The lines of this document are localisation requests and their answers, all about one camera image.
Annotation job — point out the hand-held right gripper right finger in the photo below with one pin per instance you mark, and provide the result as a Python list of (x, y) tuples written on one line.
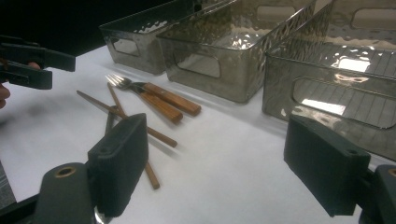
[(323, 168)]

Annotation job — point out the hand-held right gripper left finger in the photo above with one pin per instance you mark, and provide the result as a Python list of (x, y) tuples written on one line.
[(120, 165)]

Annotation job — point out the brown wooden chopstick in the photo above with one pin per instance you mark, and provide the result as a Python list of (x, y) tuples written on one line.
[(93, 100), (115, 100)]

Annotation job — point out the smoky clear plastic bin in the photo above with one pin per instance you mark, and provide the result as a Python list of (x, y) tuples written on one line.
[(330, 77), (218, 56), (134, 46)]

